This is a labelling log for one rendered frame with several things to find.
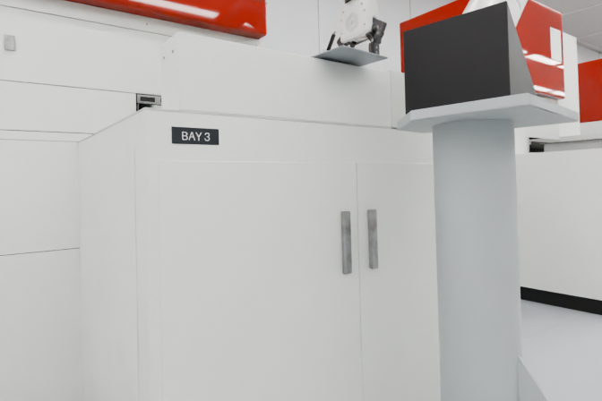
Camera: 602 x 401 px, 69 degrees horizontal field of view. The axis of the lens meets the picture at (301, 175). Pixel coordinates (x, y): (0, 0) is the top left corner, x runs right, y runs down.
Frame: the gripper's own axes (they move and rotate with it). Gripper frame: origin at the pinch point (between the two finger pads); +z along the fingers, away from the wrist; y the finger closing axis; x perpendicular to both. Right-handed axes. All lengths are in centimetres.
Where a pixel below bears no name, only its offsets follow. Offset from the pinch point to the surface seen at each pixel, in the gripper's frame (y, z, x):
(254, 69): 5.1, 7.7, -34.3
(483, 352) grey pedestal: 32, 64, -2
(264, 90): 5.1, 11.8, -32.1
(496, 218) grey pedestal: 34, 38, 1
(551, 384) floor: 11, 100, 73
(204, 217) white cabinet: 6, 36, -46
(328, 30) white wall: -207, -99, 165
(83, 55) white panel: -57, -8, -54
